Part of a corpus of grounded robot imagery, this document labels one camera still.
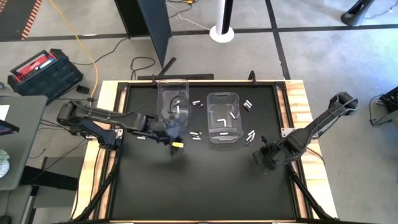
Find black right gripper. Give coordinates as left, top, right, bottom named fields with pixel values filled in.
left=253, top=139, right=292, bottom=175

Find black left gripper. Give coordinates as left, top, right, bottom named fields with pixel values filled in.
left=144, top=114, right=185, bottom=157

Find clear plastic bin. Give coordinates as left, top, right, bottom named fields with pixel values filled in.
left=206, top=91, right=245, bottom=144
left=156, top=78, right=190, bottom=129

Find black partition foot bar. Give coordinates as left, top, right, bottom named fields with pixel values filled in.
left=137, top=73, right=215, bottom=80

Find large grey partition panel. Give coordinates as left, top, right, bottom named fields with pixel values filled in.
left=136, top=0, right=173, bottom=68

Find small dark partition panel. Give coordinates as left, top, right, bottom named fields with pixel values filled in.
left=114, top=0, right=150, bottom=39

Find black red tool case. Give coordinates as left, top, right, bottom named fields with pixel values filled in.
left=7, top=48, right=84, bottom=101

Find grey desk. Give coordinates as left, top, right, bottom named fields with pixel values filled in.
left=0, top=95, right=48, bottom=191

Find dark tablet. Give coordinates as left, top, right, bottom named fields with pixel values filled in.
left=0, top=119, right=20, bottom=136

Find black stand foot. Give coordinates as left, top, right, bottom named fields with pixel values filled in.
left=340, top=0, right=376, bottom=27

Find green white round object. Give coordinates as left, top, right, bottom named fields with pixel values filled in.
left=0, top=149, right=11, bottom=179

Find black mat orange stripes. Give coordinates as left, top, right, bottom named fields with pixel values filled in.
left=0, top=0, right=44, bottom=41

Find black frame strut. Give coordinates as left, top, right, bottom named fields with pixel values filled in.
left=285, top=164, right=336, bottom=222
left=70, top=148, right=121, bottom=222

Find black looped floor cable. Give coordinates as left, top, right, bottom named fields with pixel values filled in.
left=129, top=56, right=156, bottom=80

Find yellow cable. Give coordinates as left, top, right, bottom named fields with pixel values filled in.
left=49, top=0, right=100, bottom=98

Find white floor cable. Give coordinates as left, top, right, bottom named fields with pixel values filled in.
left=166, top=1, right=212, bottom=32

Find black equipment with cables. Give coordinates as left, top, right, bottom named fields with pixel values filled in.
left=369, top=86, right=398, bottom=127

